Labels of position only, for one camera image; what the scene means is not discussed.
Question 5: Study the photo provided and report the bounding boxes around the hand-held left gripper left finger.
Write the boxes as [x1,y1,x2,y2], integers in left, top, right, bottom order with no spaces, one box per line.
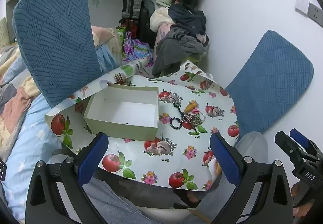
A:
[25,132,109,224]

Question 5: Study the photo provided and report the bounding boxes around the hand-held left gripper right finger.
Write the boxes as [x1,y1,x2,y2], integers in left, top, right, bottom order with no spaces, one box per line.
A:
[209,132,294,224]

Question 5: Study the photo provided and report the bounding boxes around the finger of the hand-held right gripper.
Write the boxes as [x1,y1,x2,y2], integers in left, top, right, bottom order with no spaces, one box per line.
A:
[290,128,322,157]
[275,131,316,164]

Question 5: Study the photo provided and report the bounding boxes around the gold necklaces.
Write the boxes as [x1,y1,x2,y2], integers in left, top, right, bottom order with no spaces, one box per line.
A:
[184,110,206,126]

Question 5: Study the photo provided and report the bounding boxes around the white cardboard box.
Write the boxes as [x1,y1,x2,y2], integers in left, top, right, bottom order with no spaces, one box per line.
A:
[83,83,160,142]

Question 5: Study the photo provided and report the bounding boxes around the black spiral hair tie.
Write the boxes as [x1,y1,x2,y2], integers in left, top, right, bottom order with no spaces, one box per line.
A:
[169,117,182,129]

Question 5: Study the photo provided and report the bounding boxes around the black hairpin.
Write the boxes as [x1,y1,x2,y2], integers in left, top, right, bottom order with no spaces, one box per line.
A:
[173,102,200,132]

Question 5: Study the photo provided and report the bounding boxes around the person's right hand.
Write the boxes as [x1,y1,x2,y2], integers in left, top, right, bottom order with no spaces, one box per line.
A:
[290,184,307,218]

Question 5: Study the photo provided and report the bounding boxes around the person's grey pants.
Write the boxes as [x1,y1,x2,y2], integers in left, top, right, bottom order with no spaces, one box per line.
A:
[83,131,268,224]

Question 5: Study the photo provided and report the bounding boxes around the fruit printed tablecloth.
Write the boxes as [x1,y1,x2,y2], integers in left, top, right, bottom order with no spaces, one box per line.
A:
[45,59,240,190]

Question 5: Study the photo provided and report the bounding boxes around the small blue fabric chair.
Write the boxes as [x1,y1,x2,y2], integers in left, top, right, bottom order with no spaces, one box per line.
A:
[224,30,314,139]

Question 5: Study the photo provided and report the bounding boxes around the light blue bedsheet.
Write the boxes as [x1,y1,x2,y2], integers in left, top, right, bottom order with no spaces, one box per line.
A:
[0,93,63,217]

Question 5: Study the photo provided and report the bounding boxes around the light blue pleated cloth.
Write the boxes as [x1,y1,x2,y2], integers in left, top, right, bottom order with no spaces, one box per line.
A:
[96,45,122,75]

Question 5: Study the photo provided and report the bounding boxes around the patchwork quilt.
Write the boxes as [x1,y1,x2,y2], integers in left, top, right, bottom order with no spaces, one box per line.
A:
[0,45,41,139]

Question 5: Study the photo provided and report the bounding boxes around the purple patterned cloth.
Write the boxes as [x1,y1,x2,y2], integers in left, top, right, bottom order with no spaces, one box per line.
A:
[123,32,153,67]

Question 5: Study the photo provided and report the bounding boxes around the large blue fabric chair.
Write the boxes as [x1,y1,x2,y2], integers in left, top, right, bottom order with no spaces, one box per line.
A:
[12,0,106,108]

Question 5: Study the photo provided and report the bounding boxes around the pink pillow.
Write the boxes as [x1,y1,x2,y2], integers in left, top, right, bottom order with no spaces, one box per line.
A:
[91,25,124,53]

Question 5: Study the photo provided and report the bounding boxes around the dark grey garment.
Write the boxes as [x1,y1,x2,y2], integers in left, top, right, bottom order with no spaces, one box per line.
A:
[153,26,209,78]

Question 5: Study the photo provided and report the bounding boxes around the black garment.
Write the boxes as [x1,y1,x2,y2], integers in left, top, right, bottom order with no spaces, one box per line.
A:
[168,3,207,35]

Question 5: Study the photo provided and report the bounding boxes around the cream cloth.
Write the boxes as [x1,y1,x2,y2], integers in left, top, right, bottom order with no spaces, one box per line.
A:
[150,8,174,30]

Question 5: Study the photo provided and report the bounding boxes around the beige padded headboard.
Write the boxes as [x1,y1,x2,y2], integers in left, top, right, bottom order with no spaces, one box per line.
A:
[0,17,12,48]

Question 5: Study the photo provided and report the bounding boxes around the grey ribbed suitcase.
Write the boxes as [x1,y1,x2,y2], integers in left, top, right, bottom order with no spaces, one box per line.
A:
[122,0,143,19]

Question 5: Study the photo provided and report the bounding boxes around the grey wall socket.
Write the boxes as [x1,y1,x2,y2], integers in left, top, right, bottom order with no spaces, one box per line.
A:
[308,3,323,24]

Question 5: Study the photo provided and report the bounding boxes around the white wall switch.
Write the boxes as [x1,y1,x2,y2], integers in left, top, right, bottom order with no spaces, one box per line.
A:
[295,0,309,16]

